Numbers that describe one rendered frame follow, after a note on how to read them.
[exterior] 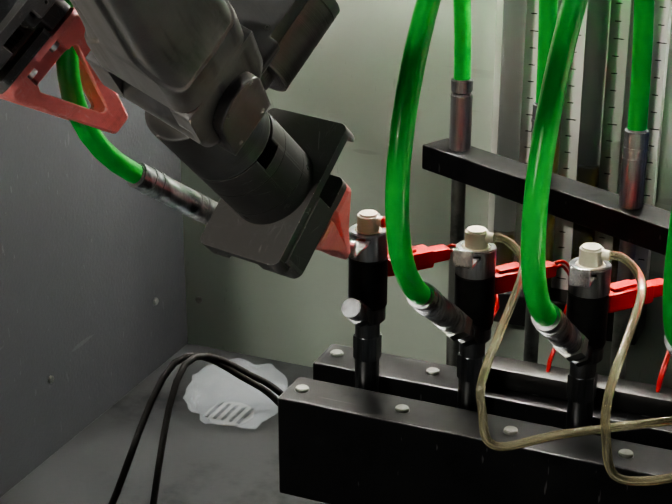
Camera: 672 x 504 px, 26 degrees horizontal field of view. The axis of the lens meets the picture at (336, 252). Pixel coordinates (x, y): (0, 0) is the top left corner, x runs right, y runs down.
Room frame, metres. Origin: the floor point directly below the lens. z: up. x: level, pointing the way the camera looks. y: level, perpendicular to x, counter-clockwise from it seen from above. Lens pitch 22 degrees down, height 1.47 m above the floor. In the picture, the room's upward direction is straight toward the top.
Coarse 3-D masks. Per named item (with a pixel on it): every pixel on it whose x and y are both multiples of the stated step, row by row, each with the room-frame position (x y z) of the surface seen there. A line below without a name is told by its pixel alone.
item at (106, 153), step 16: (64, 0) 0.88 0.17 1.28; (464, 0) 1.14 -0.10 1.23; (464, 16) 1.14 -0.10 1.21; (464, 32) 1.14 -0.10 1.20; (464, 48) 1.14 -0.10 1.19; (64, 64) 0.88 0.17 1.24; (464, 64) 1.14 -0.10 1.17; (64, 80) 0.88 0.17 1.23; (80, 80) 0.88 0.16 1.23; (464, 80) 1.14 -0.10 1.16; (64, 96) 0.88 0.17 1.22; (80, 96) 0.88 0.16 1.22; (80, 128) 0.88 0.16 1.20; (96, 128) 0.89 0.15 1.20; (96, 144) 0.89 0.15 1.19; (112, 144) 0.90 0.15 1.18; (112, 160) 0.90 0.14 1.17; (128, 160) 0.91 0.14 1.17; (128, 176) 0.91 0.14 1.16
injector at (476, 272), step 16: (464, 240) 0.94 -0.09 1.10; (480, 256) 0.92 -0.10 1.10; (464, 272) 0.92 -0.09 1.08; (480, 272) 0.92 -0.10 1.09; (464, 288) 0.92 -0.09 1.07; (480, 288) 0.92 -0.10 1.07; (464, 304) 0.92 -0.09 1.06; (480, 304) 0.92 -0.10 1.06; (480, 320) 0.92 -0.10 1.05; (480, 336) 0.92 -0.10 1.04; (464, 352) 0.92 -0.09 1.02; (480, 352) 0.92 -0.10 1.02; (464, 368) 0.92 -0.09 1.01; (480, 368) 0.92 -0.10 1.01; (464, 384) 0.92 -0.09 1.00; (464, 400) 0.92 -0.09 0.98
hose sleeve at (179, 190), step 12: (144, 168) 0.92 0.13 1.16; (144, 180) 0.91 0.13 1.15; (156, 180) 0.92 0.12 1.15; (168, 180) 0.93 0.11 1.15; (144, 192) 0.92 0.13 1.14; (156, 192) 0.92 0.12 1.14; (168, 192) 0.92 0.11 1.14; (180, 192) 0.93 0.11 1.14; (192, 192) 0.94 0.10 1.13; (168, 204) 0.93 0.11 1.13; (180, 204) 0.93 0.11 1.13; (192, 204) 0.94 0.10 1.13; (204, 204) 0.94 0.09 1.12; (216, 204) 0.96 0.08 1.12; (192, 216) 0.94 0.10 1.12; (204, 216) 0.95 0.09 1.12
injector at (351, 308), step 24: (384, 240) 0.95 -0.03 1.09; (360, 264) 0.95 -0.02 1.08; (384, 264) 0.95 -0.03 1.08; (360, 288) 0.95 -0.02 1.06; (384, 288) 0.95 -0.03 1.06; (360, 312) 0.93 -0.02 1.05; (384, 312) 0.96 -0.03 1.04; (360, 336) 0.95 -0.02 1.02; (360, 360) 0.95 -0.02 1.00; (360, 384) 0.95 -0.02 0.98
